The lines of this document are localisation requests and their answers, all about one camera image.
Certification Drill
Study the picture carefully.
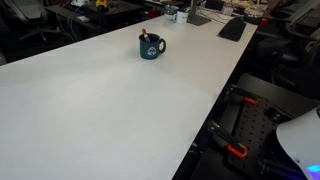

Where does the red marker pen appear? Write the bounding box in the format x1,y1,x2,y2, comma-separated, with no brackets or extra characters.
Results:
142,28,150,42

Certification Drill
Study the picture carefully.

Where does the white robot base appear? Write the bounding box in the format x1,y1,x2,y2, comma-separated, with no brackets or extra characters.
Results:
276,107,320,180

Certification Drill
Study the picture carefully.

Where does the dark blue ceramic mug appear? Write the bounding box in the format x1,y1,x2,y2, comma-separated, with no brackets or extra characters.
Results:
139,33,166,60

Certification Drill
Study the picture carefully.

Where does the black orange clamp near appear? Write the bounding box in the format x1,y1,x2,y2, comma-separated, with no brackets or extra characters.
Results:
208,121,248,159

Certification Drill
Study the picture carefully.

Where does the black orange clamp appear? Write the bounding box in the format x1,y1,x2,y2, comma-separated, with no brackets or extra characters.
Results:
208,121,248,159
229,87,259,105

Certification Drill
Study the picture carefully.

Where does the black orange clamp far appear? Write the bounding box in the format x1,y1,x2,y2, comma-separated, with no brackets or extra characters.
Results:
229,87,259,105

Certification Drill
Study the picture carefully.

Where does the white mug background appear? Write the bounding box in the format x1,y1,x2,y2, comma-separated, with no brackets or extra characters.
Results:
173,11,188,24

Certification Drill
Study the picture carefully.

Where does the grey monitor stand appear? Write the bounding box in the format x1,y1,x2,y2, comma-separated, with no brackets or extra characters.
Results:
187,0,210,26

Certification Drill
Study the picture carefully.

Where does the green bowl background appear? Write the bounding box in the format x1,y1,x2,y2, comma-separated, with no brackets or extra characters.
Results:
164,5,178,20

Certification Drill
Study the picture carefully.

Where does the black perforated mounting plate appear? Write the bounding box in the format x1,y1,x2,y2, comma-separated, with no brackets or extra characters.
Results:
226,97,302,180

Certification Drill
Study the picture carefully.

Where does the black office chair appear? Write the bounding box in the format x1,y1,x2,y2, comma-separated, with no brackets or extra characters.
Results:
1,0,61,42

